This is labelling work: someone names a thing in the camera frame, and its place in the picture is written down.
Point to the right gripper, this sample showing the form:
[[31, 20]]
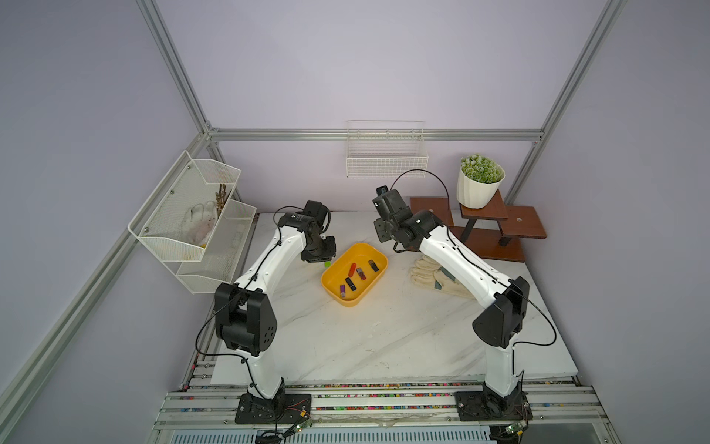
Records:
[[385, 237]]

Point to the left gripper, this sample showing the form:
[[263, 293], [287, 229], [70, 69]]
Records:
[[330, 252]]

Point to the black usb flash drive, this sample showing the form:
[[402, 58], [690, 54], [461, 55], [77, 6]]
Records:
[[351, 284]]

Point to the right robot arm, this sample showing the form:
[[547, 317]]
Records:
[[449, 266]]

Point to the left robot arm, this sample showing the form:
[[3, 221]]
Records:
[[244, 318]]

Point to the yellow storage box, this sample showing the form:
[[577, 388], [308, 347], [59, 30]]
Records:
[[360, 253]]

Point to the cream work glove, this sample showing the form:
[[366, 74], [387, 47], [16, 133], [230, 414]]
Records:
[[428, 274]]

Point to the white potted green plant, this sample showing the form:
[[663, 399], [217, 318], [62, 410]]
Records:
[[478, 181]]

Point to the brown wooden step stand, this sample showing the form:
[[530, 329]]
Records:
[[494, 231]]

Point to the clear plastic glove in shelf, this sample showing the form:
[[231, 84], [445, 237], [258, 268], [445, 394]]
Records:
[[198, 223]]

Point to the white wire wall basket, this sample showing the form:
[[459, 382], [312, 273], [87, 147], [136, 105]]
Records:
[[384, 148]]

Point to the white mesh wall shelf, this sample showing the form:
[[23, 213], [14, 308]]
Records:
[[157, 224]]

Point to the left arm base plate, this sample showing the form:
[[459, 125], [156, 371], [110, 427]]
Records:
[[285, 409]]

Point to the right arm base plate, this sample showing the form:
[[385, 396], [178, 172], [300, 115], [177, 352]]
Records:
[[486, 405]]

